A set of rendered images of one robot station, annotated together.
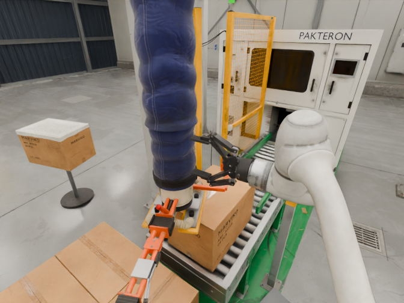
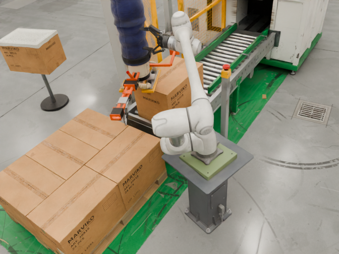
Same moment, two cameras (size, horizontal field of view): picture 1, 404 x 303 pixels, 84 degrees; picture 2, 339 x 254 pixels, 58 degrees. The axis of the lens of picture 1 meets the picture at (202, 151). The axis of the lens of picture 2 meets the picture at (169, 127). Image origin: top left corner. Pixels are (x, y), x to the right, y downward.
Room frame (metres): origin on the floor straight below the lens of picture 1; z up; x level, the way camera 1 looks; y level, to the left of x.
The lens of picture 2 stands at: (-1.25, -0.23, 2.44)
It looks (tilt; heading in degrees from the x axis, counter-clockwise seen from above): 41 degrees down; 5
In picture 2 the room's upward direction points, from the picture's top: 7 degrees counter-clockwise
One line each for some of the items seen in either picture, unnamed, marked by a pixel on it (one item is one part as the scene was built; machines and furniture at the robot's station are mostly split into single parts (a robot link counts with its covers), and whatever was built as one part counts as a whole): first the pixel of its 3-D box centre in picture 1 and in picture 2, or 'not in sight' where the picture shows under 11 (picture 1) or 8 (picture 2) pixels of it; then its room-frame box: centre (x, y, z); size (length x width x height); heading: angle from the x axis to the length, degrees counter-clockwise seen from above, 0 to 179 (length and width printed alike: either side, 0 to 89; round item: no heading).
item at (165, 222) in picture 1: (162, 225); (130, 84); (0.71, 0.18, 1.21); 0.10 x 0.08 x 0.06; 81
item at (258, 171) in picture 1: (260, 174); (173, 43); (0.56, -0.18, 1.58); 0.09 x 0.06 x 0.09; 151
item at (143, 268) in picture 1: (143, 271); (123, 102); (0.50, 0.21, 1.20); 0.07 x 0.07 x 0.04; 81
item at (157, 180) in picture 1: (175, 172); (136, 55); (0.95, 0.14, 1.32); 0.23 x 0.23 x 0.04
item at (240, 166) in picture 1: (237, 168); (163, 42); (0.60, -0.11, 1.58); 0.09 x 0.07 x 0.08; 61
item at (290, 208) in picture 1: (280, 245); (224, 113); (1.16, -0.61, 0.50); 0.07 x 0.07 x 1.00; 55
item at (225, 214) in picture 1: (212, 211); (170, 90); (1.27, -0.08, 0.75); 0.60 x 0.40 x 0.40; 144
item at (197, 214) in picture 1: (193, 206); (151, 78); (0.94, 0.04, 1.10); 0.34 x 0.10 x 0.05; 171
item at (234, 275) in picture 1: (282, 195); (235, 80); (1.74, -0.81, 0.50); 2.31 x 0.05 x 0.19; 145
